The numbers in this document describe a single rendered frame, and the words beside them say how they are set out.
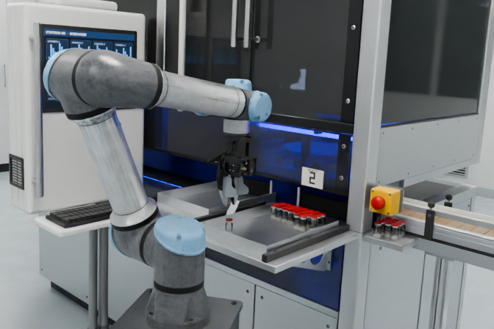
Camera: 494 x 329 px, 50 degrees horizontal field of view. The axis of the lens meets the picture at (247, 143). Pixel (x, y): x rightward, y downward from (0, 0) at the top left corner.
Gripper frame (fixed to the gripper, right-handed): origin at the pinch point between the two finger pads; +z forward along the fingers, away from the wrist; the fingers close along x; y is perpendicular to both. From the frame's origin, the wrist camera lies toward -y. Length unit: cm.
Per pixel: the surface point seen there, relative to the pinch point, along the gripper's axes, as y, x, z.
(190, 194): -39.3, 20.9, 10.3
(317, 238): 22.4, 14.4, 8.8
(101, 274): -85, 13, 54
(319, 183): 10.1, 31.5, -2.2
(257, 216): -5.2, 19.7, 10.0
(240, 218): -5.3, 11.2, 9.0
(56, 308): -151, 27, 99
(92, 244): -85, 8, 40
